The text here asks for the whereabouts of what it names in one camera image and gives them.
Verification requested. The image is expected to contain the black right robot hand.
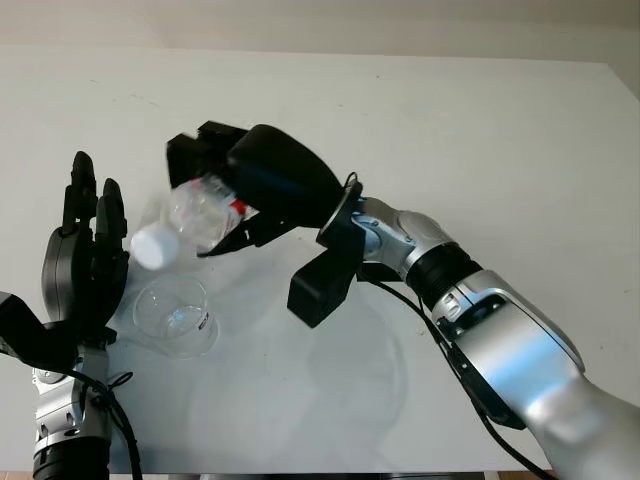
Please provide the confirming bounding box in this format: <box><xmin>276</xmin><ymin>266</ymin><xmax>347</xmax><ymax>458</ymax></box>
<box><xmin>165</xmin><ymin>119</ymin><xmax>351</xmax><ymax>259</ymax></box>

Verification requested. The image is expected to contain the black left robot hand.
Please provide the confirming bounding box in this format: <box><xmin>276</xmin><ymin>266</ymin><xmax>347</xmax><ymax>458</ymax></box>
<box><xmin>42</xmin><ymin>151</ymin><xmax>131</xmax><ymax>351</ymax></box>

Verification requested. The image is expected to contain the clear plastic water bottle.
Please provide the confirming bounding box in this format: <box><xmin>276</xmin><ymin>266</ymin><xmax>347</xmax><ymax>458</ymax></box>
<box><xmin>130</xmin><ymin>172</ymin><xmax>261</xmax><ymax>271</ymax></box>

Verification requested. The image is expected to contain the clear glass cup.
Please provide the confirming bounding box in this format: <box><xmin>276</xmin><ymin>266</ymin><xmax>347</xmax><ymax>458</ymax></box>
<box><xmin>133</xmin><ymin>276</ymin><xmax>220</xmax><ymax>359</ymax></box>

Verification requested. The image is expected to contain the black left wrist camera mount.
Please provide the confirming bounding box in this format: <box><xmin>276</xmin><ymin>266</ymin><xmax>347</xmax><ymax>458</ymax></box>
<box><xmin>0</xmin><ymin>292</ymin><xmax>84</xmax><ymax>374</ymax></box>

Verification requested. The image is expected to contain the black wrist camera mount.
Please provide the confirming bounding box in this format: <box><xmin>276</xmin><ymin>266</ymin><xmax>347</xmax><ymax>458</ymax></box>
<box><xmin>0</xmin><ymin>292</ymin><xmax>84</xmax><ymax>374</ymax></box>
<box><xmin>287</xmin><ymin>179</ymin><xmax>366</xmax><ymax>329</ymax></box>

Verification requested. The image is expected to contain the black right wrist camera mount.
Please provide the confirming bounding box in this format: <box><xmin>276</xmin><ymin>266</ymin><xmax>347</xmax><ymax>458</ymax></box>
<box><xmin>287</xmin><ymin>179</ymin><xmax>366</xmax><ymax>329</ymax></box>

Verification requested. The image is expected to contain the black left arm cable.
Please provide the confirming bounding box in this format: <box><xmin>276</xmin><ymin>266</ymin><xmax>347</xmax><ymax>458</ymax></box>
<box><xmin>69</xmin><ymin>368</ymin><xmax>144</xmax><ymax>475</ymax></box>

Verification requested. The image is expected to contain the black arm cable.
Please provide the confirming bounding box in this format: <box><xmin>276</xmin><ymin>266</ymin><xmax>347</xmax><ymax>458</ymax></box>
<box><xmin>69</xmin><ymin>368</ymin><xmax>144</xmax><ymax>475</ymax></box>
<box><xmin>357</xmin><ymin>274</ymin><xmax>551</xmax><ymax>475</ymax></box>

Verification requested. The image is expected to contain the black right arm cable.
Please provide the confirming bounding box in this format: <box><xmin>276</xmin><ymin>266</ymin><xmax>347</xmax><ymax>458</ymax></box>
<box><xmin>357</xmin><ymin>274</ymin><xmax>551</xmax><ymax>475</ymax></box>

